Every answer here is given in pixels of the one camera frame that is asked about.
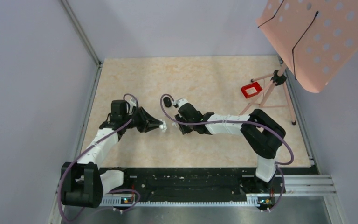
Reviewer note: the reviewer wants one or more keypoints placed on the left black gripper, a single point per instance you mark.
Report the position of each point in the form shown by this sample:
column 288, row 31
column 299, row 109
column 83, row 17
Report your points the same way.
column 147, row 122

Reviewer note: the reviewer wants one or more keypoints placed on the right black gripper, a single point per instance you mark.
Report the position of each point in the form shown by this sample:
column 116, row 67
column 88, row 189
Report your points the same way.
column 185, row 130

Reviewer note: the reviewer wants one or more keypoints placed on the black earbud charging case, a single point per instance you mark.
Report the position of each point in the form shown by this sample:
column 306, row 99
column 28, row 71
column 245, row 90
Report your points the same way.
column 167, row 102

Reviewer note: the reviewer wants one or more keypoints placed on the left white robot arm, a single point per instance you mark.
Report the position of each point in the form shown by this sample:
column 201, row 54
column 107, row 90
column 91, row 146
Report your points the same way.
column 98, row 151

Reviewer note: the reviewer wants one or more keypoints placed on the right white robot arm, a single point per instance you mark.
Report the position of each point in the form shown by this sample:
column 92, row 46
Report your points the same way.
column 262, row 133

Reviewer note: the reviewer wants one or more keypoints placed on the red square box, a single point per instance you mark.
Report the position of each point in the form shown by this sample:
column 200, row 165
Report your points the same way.
column 251, row 90

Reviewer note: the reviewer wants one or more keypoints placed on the pink perforated music stand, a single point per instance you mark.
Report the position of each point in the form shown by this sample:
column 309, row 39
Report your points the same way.
column 314, row 38

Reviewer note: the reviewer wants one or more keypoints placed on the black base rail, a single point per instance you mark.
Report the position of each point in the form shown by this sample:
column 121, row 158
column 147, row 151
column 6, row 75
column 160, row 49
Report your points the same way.
column 212, row 187

